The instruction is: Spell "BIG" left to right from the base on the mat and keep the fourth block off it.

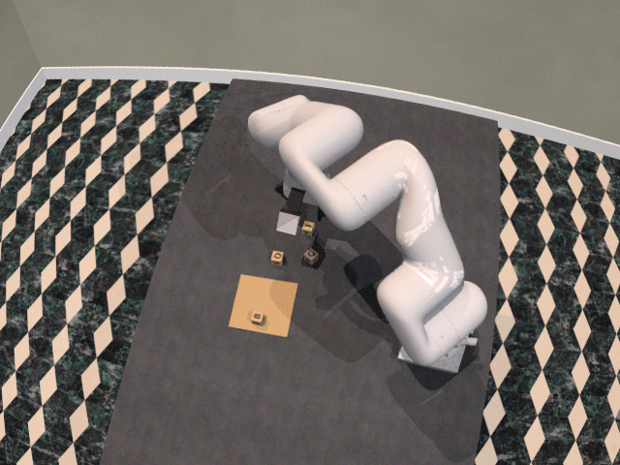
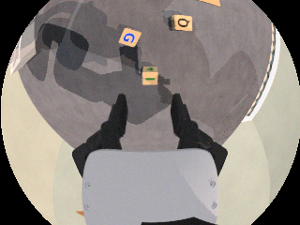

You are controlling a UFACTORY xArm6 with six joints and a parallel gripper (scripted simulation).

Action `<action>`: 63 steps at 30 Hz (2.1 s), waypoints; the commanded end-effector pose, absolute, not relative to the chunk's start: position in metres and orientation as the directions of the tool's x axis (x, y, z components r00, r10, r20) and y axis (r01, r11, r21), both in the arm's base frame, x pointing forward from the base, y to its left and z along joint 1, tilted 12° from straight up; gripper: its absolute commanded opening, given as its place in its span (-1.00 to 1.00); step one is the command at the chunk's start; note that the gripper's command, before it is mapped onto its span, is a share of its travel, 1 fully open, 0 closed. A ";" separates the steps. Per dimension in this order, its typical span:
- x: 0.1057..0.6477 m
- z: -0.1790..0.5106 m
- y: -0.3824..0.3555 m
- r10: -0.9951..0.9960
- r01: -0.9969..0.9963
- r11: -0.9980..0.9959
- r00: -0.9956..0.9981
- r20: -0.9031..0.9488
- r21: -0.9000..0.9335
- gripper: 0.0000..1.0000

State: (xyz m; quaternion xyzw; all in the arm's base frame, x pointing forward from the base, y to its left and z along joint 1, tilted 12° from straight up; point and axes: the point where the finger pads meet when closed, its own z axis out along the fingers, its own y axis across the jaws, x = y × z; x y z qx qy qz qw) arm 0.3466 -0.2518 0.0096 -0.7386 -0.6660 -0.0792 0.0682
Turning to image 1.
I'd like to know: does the orange flat mat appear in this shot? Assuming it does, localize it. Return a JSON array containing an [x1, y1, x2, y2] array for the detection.
[[229, 274, 298, 337]]

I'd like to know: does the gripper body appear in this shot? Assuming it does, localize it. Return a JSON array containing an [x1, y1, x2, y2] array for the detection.
[[283, 168, 330, 205]]

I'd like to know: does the tan block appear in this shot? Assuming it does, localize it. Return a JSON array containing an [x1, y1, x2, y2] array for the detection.
[[271, 251, 284, 266], [304, 248, 319, 264], [251, 310, 264, 326], [302, 221, 315, 236]]

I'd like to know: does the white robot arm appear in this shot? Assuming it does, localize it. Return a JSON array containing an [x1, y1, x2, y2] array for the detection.
[[248, 95, 487, 366]]

